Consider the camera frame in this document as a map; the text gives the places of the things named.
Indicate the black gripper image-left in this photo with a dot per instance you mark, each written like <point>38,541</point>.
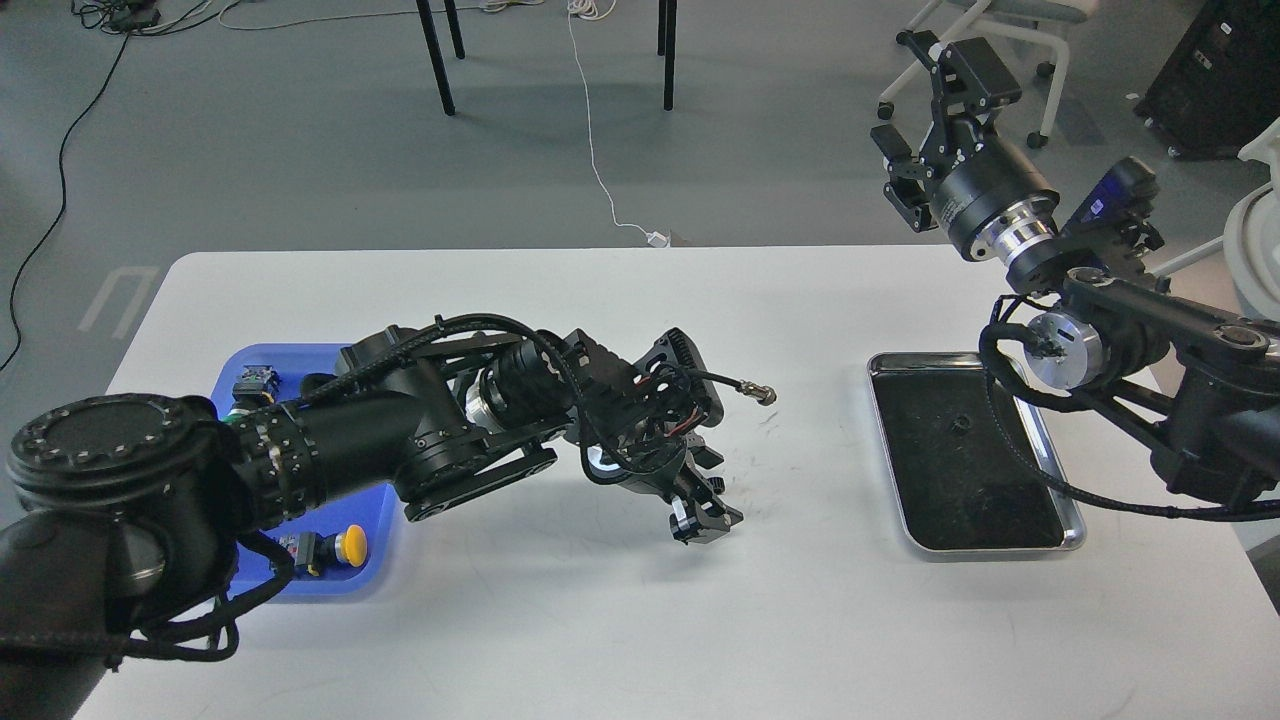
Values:
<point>690,521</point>

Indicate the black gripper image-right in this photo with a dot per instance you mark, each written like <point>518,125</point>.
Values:
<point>981,175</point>

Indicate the black robot arm image-left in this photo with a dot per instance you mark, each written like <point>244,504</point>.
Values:
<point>146,517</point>

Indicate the silver metal tray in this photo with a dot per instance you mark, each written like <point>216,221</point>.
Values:
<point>983,496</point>

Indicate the blue plastic tray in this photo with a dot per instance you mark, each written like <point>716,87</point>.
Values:
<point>310,506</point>

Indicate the black equipment case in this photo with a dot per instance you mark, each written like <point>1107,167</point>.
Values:
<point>1220,87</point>

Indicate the white round bin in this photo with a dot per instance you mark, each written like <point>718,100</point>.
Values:
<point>1250,240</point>

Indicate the yellow push button switch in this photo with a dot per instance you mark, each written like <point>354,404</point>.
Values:
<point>312,553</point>

